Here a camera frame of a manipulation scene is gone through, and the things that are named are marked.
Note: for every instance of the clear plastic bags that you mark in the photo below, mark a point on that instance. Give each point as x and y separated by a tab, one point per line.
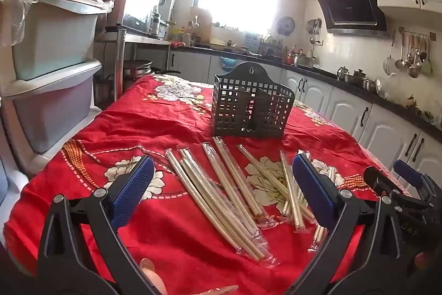
393	87

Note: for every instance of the black kitchen countertop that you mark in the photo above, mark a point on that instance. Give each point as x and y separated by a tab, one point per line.
324	73

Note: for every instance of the knife block rack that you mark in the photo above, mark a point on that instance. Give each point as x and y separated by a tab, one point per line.
250	42

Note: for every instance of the person's left hand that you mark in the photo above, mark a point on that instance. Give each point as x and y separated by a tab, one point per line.
153	277

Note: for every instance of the row of hanging kitchen utensils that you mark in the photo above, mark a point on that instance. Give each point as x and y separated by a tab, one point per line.
411	56

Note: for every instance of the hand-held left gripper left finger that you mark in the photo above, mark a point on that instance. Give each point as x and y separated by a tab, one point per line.
133	193

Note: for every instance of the red floral cloth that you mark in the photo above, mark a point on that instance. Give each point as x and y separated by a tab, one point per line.
155	129

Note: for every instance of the white base cabinets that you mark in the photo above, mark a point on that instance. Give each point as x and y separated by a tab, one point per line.
345	105

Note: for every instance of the steel basin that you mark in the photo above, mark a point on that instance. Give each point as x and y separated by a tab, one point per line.
362	86

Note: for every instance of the white plastic storage bin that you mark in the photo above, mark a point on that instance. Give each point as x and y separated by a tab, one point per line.
51	39

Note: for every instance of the dark sauce bottle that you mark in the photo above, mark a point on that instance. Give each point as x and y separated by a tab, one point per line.
156	22

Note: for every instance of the black plastic utensil basket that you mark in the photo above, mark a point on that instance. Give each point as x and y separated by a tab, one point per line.
241	105

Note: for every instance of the steel stockpot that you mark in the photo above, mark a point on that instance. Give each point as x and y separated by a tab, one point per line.
303	60

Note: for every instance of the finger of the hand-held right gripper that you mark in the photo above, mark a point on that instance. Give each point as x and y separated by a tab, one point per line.
383	182
407	174

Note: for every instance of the small hanging tool rack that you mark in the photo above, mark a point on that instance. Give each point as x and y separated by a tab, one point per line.
314	27

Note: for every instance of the stainless steel shelf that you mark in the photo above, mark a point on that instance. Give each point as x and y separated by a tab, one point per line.
121	49

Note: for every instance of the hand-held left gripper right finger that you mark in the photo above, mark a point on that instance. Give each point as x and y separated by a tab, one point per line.
314	193

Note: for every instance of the blue hanging bin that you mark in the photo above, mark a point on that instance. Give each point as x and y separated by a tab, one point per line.
230	64

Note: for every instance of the person's right hand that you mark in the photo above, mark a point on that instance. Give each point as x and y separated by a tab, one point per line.
424	259

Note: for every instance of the small wall fan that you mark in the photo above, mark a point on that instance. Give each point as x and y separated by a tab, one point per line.
286	26

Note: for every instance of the pile of chopsticks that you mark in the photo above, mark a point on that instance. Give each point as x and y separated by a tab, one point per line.
210	199

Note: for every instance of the pot with glass lid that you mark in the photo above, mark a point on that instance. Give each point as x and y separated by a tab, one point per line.
138	68

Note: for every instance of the cluster of condiment bottles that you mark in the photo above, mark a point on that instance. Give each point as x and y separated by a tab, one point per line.
293	56

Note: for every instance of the black frying pan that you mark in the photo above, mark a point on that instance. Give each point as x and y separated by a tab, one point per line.
165	71

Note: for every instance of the steel kettle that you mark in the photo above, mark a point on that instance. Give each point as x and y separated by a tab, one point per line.
342	73

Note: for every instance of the small lidded steel pot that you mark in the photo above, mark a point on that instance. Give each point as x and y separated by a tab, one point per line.
359	74

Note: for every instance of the white plastic storage drawer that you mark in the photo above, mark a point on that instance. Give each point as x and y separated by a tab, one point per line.
48	108

